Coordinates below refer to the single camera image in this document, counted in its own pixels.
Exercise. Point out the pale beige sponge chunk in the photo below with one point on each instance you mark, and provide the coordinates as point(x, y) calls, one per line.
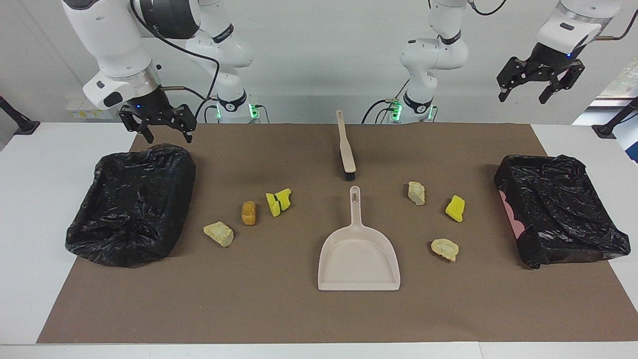
point(445, 249)
point(219, 234)
point(416, 193)

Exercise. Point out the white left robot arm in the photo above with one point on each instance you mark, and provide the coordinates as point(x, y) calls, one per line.
point(433, 55)

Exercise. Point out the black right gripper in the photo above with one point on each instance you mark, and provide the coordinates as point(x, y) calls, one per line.
point(149, 107)

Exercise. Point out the pink bin with black bag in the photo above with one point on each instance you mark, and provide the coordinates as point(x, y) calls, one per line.
point(563, 224)

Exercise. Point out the yellow green scouring sponge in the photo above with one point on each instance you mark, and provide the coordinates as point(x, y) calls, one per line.
point(279, 201)

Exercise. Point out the brown orange sponge chunk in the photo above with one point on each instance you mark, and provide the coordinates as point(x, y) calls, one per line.
point(248, 213)

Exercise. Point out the beige hand brush black bristles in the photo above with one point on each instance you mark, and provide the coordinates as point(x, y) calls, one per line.
point(347, 157)

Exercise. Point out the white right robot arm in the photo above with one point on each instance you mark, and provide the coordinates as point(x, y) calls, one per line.
point(114, 40)

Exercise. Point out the bright yellow sponge chunk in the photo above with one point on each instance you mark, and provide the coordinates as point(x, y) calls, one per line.
point(455, 208)

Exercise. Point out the white wall socket box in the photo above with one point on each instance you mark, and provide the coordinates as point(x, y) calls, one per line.
point(89, 107)

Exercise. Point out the beige plastic dustpan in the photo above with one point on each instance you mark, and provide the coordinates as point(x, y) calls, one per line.
point(359, 259)

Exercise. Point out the brown table mat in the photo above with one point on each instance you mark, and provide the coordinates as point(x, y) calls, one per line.
point(299, 309)

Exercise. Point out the black camera stand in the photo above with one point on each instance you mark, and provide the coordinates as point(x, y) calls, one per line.
point(20, 122)
point(613, 124)

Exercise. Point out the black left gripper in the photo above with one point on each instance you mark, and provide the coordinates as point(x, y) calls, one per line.
point(551, 62)

